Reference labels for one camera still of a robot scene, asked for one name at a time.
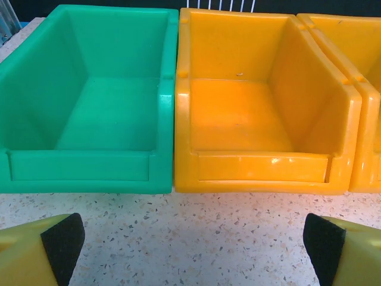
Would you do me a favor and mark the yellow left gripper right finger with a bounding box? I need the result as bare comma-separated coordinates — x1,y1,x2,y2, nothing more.
303,213,381,286

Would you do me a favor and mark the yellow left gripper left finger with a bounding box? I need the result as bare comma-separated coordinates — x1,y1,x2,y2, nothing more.
0,213,87,286

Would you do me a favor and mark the green plastic bin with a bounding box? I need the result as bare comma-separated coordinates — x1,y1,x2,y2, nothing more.
0,4,179,194

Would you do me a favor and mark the yellow plastic bin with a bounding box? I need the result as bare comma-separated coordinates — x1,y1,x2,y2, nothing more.
174,7,363,196
297,13,381,193

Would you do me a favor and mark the aluminium frame post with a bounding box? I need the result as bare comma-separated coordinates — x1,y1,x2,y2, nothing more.
0,0,21,45

